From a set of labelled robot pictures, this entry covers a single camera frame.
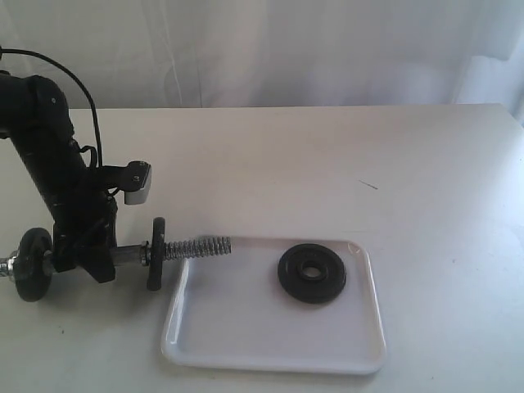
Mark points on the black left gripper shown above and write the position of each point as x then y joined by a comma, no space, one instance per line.
84,231

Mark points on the chrome threaded dumbbell bar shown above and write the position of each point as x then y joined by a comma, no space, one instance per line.
140,253

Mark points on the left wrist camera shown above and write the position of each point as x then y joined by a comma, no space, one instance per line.
135,182

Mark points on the black weight plate end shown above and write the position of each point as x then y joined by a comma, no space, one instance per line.
31,281

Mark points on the white plastic tray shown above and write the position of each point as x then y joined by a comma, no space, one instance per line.
230,311

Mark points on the white curtain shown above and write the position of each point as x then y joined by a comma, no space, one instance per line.
279,53

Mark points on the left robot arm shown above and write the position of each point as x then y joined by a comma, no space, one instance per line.
35,117

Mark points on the black weight plate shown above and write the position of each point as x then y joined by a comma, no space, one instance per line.
155,271
312,273

